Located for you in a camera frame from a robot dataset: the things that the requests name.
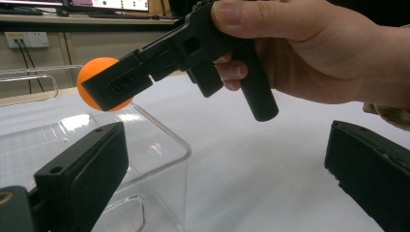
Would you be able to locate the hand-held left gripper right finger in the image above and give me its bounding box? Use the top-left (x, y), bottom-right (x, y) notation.
top-left (323, 120), bottom-right (410, 232)

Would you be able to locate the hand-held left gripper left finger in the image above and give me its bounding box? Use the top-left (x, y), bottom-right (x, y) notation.
top-left (33, 121), bottom-right (130, 232)

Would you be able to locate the orange ball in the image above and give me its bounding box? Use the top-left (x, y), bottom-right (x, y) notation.
top-left (76, 56), bottom-right (133, 113)

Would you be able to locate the clear plastic container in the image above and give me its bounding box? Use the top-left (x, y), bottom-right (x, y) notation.
top-left (0, 64), bottom-right (191, 232)

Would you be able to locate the wooden desk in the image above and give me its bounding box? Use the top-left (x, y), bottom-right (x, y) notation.
top-left (0, 13), bottom-right (177, 32)

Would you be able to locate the computer monitor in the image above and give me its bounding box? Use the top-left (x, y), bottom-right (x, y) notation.
top-left (71, 0), bottom-right (150, 13)
top-left (0, 0), bottom-right (64, 7)

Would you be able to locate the white power outlet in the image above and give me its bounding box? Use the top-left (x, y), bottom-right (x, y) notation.
top-left (4, 31), bottom-right (50, 49)

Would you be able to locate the black keyboard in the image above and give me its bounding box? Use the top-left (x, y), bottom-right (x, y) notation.
top-left (0, 7), bottom-right (44, 16)

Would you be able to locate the black power cable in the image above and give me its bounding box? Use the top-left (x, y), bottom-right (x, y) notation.
top-left (13, 38), bottom-right (33, 95)
top-left (19, 38), bottom-right (45, 94)

